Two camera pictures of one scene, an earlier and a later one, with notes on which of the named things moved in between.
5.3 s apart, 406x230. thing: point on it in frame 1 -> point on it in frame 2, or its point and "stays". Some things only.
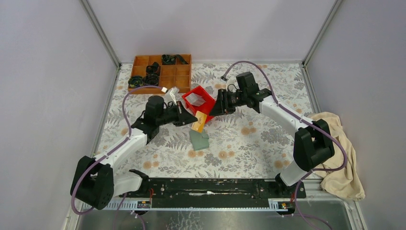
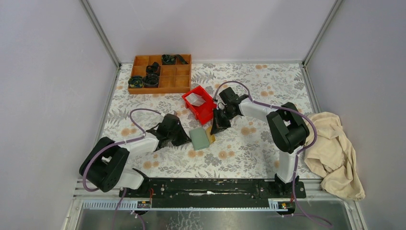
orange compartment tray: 171,75 stays
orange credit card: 198,125 -> 211,138
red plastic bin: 205,108 stays
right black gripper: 221,106 -> 218,124
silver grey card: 195,99 stays
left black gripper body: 169,116 -> 177,137
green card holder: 199,141 stays
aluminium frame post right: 333,9 stays
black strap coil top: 173,60 stays
